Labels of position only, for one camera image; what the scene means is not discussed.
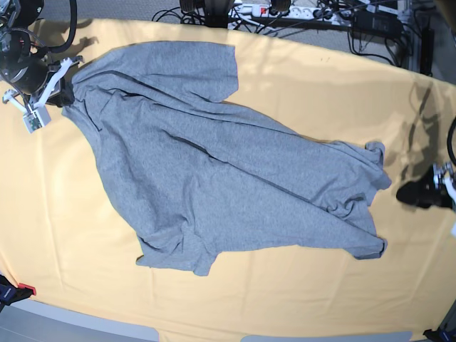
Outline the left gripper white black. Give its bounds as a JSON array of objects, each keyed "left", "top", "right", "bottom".
[{"left": 396, "top": 162, "right": 455, "bottom": 209}]

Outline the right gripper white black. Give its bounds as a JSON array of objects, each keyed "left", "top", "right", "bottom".
[{"left": 1, "top": 56, "right": 83, "bottom": 117}]

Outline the grey t-shirt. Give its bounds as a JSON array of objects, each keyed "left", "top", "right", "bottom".
[{"left": 63, "top": 41, "right": 391, "bottom": 276}]

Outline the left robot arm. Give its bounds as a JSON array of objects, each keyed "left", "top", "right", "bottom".
[{"left": 396, "top": 120, "right": 455, "bottom": 212}]

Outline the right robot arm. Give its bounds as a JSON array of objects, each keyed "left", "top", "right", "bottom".
[{"left": 1, "top": 0, "right": 83, "bottom": 133}]

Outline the black clamp right corner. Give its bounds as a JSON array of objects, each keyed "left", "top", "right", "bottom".
[{"left": 423, "top": 328, "right": 456, "bottom": 342}]

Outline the yellow table cloth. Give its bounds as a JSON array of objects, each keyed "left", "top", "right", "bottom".
[{"left": 1, "top": 20, "right": 455, "bottom": 341}]

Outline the black power adapter box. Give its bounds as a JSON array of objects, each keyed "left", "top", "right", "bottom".
[{"left": 351, "top": 11, "right": 403, "bottom": 39}]

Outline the red black clamp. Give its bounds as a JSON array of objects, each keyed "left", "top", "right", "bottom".
[{"left": 0, "top": 275, "right": 36, "bottom": 310}]

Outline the white power strip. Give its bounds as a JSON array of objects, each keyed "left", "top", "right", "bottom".
[{"left": 230, "top": 1, "right": 351, "bottom": 27}]

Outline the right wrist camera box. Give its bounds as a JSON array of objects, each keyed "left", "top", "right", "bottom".
[{"left": 22, "top": 107, "right": 51, "bottom": 133}]

